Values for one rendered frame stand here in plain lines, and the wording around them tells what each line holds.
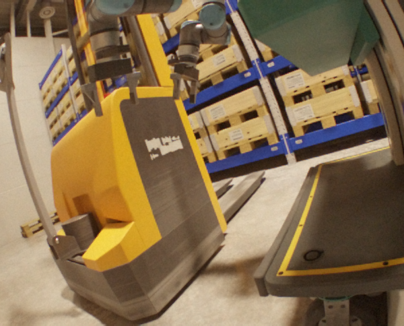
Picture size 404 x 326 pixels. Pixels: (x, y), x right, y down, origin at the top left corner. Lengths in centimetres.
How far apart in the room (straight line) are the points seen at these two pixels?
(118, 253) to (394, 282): 75
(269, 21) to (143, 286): 83
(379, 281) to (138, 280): 72
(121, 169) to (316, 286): 70
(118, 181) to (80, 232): 37
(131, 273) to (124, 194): 28
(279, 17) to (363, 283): 36
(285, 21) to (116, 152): 70
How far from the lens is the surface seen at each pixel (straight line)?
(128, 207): 83
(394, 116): 72
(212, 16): 85
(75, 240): 110
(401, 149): 74
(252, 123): 267
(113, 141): 85
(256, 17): 30
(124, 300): 90
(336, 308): 50
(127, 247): 81
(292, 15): 29
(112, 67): 70
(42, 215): 108
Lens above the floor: 56
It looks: 5 degrees down
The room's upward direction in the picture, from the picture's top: 20 degrees counter-clockwise
